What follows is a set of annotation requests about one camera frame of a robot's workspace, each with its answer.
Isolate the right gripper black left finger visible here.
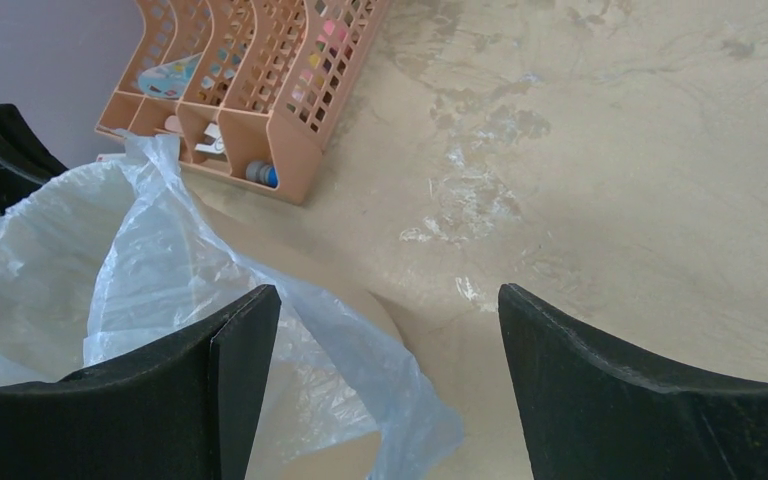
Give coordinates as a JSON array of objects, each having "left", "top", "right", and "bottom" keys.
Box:
[{"left": 0, "top": 285, "right": 281, "bottom": 479}]

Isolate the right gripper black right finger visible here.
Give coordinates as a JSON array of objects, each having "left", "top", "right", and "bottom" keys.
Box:
[{"left": 498, "top": 284, "right": 768, "bottom": 479}]

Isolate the light blue plastic trash bag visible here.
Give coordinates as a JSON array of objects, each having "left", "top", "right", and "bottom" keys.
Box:
[{"left": 0, "top": 135, "right": 464, "bottom": 479}]

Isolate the beige plastic trash bin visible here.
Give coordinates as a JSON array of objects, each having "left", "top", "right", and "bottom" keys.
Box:
[{"left": 191, "top": 200, "right": 406, "bottom": 479}]

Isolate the pink eraser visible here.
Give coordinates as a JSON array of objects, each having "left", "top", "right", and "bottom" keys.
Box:
[{"left": 162, "top": 115, "right": 183, "bottom": 135}]

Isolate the blue correction tape package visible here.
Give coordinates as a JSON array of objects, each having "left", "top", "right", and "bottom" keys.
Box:
[{"left": 137, "top": 53, "right": 202, "bottom": 100}]

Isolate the white mini stapler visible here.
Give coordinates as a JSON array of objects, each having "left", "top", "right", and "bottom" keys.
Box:
[{"left": 194, "top": 123, "right": 226, "bottom": 156}]

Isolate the blue grey stamp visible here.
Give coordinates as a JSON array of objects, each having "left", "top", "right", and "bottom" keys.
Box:
[{"left": 245, "top": 161, "right": 279, "bottom": 188}]

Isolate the pink plastic desk organizer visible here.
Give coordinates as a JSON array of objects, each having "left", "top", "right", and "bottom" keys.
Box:
[{"left": 97, "top": 1, "right": 389, "bottom": 205}]

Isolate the pink labelled small bottle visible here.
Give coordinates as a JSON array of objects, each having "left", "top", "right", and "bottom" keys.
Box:
[{"left": 291, "top": 16, "right": 352, "bottom": 101}]

